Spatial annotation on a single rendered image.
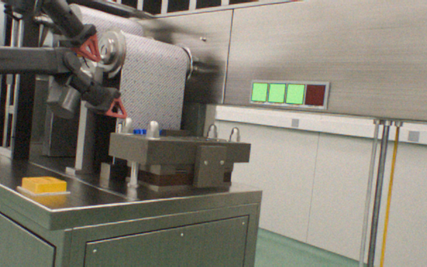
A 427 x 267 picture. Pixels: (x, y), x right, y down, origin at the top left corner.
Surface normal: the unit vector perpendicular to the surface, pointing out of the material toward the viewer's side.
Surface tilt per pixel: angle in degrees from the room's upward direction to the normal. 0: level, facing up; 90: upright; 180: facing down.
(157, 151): 90
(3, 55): 79
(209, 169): 90
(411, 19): 90
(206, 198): 90
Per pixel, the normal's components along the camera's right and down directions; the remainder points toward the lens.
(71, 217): 0.72, 0.11
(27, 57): 0.90, -0.06
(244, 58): -0.69, -0.04
